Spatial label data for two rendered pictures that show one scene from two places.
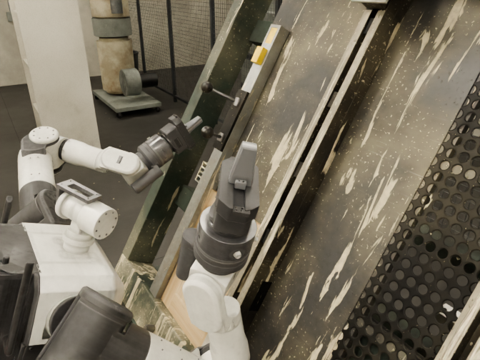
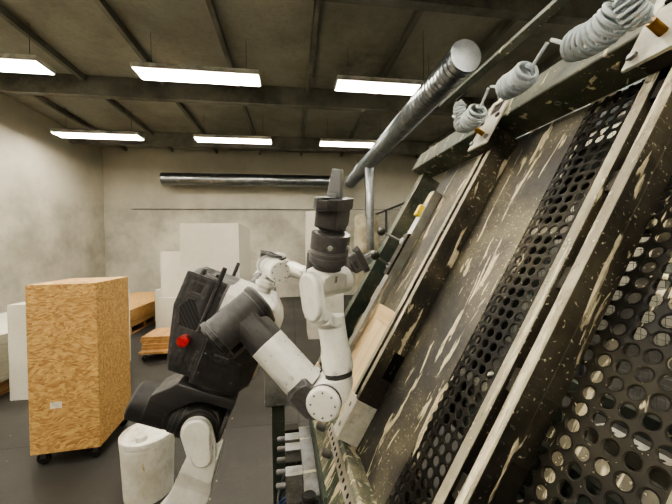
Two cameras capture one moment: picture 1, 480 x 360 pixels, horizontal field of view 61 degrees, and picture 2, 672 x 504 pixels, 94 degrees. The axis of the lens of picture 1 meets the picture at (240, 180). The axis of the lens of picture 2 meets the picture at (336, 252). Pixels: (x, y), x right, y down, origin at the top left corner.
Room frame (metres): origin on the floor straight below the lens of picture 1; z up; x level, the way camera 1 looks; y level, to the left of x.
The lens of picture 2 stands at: (-0.11, -0.28, 1.48)
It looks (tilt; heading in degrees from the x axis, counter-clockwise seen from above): 1 degrees down; 24
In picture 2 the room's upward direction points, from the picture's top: 1 degrees counter-clockwise
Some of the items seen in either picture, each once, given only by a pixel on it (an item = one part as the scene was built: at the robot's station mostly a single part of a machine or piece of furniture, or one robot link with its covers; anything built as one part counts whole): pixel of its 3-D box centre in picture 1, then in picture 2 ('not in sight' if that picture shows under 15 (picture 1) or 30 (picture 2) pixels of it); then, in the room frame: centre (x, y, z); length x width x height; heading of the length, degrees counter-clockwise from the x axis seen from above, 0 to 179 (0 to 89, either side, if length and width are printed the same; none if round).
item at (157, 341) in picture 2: not in sight; (167, 342); (2.95, 3.70, 0.15); 0.61 x 0.51 x 0.31; 32
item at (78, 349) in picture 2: not in sight; (84, 361); (1.29, 2.46, 0.63); 0.50 x 0.42 x 1.25; 35
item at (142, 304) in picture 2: not in sight; (133, 310); (4.11, 6.19, 0.22); 2.46 x 1.04 x 0.44; 32
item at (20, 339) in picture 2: not in sight; (78, 336); (1.99, 3.93, 0.48); 1.00 x 0.64 x 0.95; 32
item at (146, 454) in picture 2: not in sight; (148, 451); (1.16, 1.56, 0.24); 0.32 x 0.30 x 0.47; 32
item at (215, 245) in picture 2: not in sight; (220, 298); (2.79, 2.54, 0.88); 0.90 x 0.60 x 1.75; 32
